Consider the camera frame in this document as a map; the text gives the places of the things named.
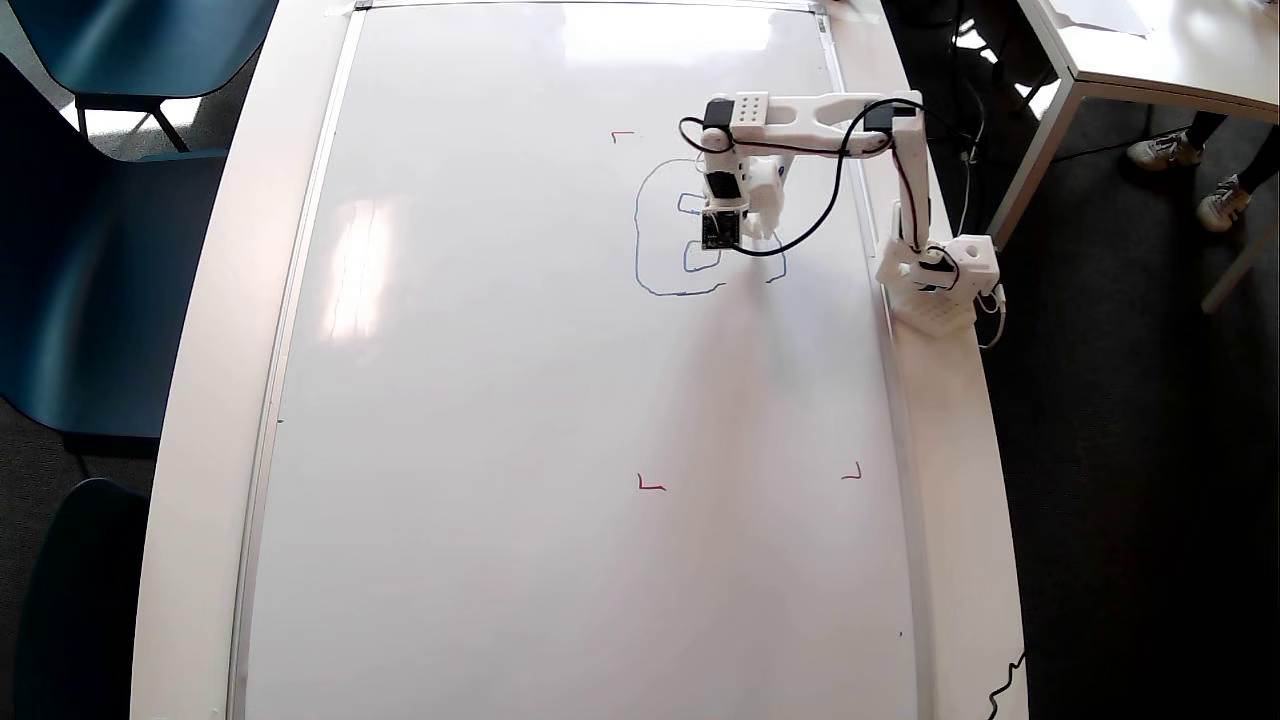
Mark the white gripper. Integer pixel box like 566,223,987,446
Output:
700,150,787,242

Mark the large whiteboard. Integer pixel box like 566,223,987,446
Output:
225,0,937,720

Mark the white paper sheet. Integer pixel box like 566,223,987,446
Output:
1050,0,1153,39

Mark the white sneaker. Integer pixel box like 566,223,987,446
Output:
1127,131,1206,172
1194,174,1254,234

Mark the black trouser leg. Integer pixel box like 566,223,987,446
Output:
1238,125,1280,196
1185,110,1233,151

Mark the white side table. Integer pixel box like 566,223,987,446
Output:
985,0,1280,316

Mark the blue chair with black legs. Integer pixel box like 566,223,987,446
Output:
5,0,281,153

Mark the large blue chair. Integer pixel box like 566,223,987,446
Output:
0,55,229,443

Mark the dark blue round chair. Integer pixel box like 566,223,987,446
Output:
15,478,151,720

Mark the thick black camera cable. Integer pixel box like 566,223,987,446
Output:
735,97,976,259

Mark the thin black arm wire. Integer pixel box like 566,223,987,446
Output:
678,115,951,266

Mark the thin pale hanging cable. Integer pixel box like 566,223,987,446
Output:
955,110,981,239

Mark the white cable at robot base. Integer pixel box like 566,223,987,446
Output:
978,285,1008,349

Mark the thin black floor cable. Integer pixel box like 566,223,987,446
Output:
1050,130,1151,164

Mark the black zigzag cable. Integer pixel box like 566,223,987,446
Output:
987,650,1028,720

